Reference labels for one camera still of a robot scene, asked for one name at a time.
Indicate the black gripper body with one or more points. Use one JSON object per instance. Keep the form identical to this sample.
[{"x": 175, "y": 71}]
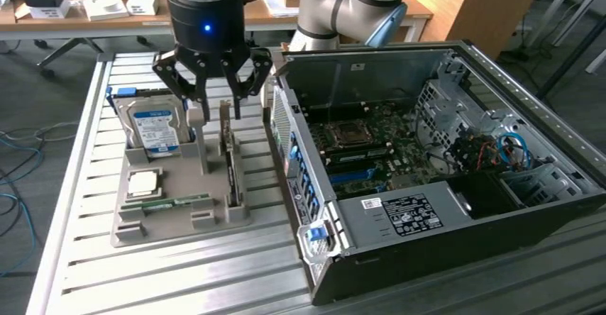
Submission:
[{"x": 209, "y": 17}]

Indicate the graphics card with black fan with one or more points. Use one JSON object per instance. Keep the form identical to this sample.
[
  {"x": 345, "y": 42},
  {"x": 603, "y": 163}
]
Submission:
[{"x": 233, "y": 180}]

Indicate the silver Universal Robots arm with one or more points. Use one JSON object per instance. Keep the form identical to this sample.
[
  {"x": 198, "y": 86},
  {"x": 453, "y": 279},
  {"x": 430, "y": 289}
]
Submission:
[{"x": 322, "y": 13}]

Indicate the wooden office desk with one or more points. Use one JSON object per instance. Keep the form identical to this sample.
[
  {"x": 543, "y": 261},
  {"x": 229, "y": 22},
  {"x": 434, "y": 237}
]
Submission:
[
  {"x": 71, "y": 24},
  {"x": 265, "y": 20}
]

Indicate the hard disk in blue caddy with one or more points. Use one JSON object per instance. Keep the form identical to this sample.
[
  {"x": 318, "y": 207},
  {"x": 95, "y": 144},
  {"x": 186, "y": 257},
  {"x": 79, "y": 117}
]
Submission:
[{"x": 154, "y": 127}]

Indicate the small white labelled box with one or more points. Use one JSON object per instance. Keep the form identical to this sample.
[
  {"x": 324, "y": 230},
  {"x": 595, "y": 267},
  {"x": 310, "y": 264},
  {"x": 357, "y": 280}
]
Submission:
[{"x": 142, "y": 8}]

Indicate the white paper stack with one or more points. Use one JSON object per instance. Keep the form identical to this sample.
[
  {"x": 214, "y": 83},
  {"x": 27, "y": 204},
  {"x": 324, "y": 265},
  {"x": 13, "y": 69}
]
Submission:
[{"x": 280, "y": 6}]

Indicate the white box with tape roll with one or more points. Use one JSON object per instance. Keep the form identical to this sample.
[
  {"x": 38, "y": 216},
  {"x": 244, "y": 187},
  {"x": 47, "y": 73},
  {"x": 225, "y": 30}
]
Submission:
[{"x": 106, "y": 10}]

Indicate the CPU socket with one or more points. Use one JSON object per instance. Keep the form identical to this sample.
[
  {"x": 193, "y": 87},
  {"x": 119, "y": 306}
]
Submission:
[{"x": 350, "y": 132}]

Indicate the grey desk leg with casters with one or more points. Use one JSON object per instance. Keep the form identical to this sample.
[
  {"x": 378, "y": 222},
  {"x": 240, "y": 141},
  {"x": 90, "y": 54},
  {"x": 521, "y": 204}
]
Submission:
[{"x": 62, "y": 52}]

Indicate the silver CPU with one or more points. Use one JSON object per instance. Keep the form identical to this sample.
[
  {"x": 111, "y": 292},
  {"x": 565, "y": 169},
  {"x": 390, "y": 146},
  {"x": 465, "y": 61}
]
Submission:
[{"x": 142, "y": 183}]

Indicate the grey parts rack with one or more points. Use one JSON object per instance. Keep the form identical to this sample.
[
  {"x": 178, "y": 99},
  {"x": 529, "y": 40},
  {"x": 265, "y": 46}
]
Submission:
[{"x": 190, "y": 187}]

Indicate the white box with black lid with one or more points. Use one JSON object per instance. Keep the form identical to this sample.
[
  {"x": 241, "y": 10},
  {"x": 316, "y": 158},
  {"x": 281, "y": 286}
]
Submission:
[{"x": 47, "y": 11}]

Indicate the blue expansion slot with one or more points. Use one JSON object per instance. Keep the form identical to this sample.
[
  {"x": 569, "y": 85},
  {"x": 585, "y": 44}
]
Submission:
[{"x": 350, "y": 177}]

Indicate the green RAM stick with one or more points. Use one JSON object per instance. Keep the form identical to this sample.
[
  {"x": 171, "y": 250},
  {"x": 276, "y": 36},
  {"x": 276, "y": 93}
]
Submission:
[{"x": 161, "y": 204}]

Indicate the brown cardboard flap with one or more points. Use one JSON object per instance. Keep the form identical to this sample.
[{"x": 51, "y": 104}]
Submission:
[{"x": 21, "y": 10}]

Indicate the green motherboard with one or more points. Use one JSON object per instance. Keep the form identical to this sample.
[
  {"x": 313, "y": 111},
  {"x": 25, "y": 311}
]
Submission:
[{"x": 408, "y": 162}]

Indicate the perforated metal drive cage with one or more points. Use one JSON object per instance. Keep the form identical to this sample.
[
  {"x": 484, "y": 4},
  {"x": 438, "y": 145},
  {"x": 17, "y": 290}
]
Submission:
[{"x": 450, "y": 113}]

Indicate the blue case latch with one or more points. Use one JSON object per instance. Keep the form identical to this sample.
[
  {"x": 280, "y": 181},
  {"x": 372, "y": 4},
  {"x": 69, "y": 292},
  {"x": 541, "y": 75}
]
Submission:
[{"x": 317, "y": 232}]

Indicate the grey power supply unit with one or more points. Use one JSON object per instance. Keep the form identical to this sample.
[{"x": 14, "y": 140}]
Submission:
[{"x": 369, "y": 222}]

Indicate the wooden cabinet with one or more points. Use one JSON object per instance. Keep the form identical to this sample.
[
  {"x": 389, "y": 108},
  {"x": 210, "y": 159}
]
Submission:
[{"x": 488, "y": 10}]

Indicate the black open PC case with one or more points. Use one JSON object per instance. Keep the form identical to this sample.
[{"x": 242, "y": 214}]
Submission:
[{"x": 426, "y": 265}]

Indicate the metal disk bay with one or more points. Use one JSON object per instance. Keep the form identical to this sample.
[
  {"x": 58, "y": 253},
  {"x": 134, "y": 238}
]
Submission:
[{"x": 545, "y": 183}]

